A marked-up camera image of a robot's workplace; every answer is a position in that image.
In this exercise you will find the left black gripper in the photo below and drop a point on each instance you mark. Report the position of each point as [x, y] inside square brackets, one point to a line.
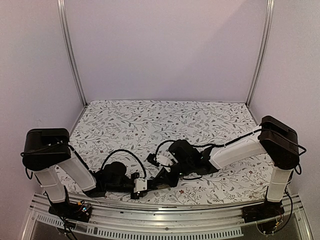
[140, 194]

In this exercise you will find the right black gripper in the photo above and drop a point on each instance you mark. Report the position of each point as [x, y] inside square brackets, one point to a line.
[165, 179]

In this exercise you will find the white grey remote control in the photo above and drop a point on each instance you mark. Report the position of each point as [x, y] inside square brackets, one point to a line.
[162, 186]

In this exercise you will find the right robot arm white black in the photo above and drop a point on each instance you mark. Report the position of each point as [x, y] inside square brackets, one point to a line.
[271, 137]

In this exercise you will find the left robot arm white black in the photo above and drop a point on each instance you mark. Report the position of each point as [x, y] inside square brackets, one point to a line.
[47, 152]

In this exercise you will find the floral patterned table mat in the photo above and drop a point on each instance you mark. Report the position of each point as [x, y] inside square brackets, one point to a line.
[128, 131]

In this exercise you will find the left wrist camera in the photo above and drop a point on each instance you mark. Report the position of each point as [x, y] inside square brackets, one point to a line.
[140, 184]

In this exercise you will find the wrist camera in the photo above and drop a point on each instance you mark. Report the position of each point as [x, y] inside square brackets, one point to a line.
[140, 184]
[159, 160]

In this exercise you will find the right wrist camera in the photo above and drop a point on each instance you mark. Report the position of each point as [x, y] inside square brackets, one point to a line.
[159, 160]

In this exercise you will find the aluminium front rail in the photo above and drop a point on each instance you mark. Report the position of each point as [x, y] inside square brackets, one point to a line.
[119, 220]

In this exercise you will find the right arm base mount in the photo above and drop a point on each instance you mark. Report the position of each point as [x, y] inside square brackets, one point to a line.
[262, 211]

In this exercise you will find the left aluminium frame post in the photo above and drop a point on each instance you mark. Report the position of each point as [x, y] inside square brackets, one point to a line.
[70, 52]

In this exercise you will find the aluminium frame post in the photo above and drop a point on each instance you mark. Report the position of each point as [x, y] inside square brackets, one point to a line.
[270, 4]
[70, 52]

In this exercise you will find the right aluminium frame post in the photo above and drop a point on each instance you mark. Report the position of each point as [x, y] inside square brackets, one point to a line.
[270, 4]

